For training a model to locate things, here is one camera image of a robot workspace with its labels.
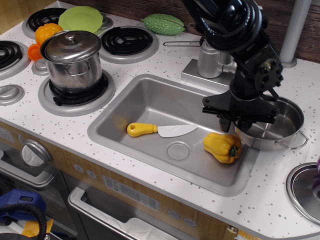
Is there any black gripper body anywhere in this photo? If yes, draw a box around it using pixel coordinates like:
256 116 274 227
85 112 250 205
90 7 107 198
202 89 280 123

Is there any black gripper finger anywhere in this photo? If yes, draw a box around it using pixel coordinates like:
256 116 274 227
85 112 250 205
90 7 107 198
236 119 258 132
219 115 234 133

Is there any shallow steel pan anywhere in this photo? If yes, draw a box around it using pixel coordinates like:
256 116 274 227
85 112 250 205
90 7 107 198
235 97 309 151

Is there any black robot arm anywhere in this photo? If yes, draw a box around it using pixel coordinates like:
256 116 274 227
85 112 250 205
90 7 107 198
183 0 283 133

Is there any grey sink basin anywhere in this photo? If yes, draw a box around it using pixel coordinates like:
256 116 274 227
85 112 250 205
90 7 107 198
87 74 259 196

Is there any yellow toy bell pepper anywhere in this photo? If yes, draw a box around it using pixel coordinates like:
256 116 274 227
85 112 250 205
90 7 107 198
203 132 242 164

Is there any silver toy faucet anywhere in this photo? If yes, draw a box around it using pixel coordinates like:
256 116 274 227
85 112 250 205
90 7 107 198
181 40 237 89

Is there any purple toy eggplant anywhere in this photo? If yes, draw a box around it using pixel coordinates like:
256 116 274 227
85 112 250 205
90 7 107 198
312 158 320 200

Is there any grey vertical pole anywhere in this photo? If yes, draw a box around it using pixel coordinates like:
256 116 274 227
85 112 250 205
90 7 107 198
279 0 312 69

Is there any green bumpy toy gourd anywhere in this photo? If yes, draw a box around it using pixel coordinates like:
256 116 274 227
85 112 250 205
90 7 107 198
141 13 185 36

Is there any back right stove burner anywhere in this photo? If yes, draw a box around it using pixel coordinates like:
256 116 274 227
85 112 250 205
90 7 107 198
99 26 159 65

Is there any stove burner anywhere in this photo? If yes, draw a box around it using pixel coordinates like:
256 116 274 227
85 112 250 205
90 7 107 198
0 40 31 81
22 7 67 40
38 70 115 117
99 26 159 65

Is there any front right stove burner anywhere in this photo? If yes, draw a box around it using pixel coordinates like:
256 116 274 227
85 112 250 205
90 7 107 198
38 70 115 117

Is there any steel pot with lid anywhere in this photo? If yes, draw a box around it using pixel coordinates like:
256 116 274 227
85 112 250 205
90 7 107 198
40 30 103 93

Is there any light green plastic plate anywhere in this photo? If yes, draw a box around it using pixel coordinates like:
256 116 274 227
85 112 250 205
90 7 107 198
58 6 103 33

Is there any silver oven dial knob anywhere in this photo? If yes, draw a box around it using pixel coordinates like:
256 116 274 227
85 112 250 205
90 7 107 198
20 138 52 167

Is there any grey centre stove knob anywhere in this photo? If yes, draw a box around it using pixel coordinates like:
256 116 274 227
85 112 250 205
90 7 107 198
31 58 49 76

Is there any grey stove knob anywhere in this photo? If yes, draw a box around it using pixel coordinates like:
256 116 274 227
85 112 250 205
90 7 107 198
31 58 49 76
0 84 25 106

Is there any orange toy pumpkin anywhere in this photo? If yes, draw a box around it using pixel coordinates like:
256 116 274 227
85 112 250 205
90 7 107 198
34 23 63 45

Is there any small orange toy piece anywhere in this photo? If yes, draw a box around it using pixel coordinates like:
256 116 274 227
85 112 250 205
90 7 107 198
27 44 42 61

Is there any back left stove burner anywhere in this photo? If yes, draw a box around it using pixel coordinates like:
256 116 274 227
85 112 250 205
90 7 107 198
22 7 67 40

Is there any front left stove burner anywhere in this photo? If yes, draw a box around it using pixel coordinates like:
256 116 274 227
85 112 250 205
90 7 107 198
0 40 31 81

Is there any blue object lower left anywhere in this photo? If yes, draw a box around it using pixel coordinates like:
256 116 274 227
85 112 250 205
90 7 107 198
0 188 47 222

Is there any yellow handled toy knife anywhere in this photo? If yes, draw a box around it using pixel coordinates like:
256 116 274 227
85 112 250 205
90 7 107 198
126 122 198 138

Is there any grey dishwasher door handle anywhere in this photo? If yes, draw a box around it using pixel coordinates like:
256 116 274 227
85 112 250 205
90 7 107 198
68 187 175 240

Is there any grey oven door handle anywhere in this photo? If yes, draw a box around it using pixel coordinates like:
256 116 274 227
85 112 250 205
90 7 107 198
0 150 55 191

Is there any black hose lower left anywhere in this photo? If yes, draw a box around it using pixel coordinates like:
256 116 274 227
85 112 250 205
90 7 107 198
0 202 48 240

